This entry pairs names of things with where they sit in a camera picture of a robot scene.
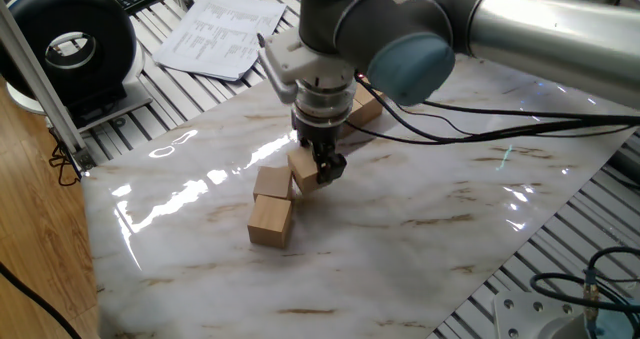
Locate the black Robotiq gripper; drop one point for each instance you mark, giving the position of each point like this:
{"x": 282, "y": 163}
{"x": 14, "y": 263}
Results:
{"x": 320, "y": 136}

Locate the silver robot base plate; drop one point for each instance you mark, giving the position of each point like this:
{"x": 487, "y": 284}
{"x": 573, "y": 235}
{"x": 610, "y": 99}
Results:
{"x": 525, "y": 314}

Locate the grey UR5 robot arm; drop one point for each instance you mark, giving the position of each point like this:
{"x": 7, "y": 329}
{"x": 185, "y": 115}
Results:
{"x": 500, "y": 34}

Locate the white printed paper stack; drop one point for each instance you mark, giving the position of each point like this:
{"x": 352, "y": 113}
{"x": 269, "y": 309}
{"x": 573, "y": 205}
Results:
{"x": 220, "y": 34}

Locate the white marble pattern board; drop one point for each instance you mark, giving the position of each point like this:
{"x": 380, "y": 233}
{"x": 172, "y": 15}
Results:
{"x": 400, "y": 229}

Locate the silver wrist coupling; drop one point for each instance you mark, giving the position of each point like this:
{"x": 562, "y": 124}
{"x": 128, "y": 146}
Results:
{"x": 322, "y": 104}

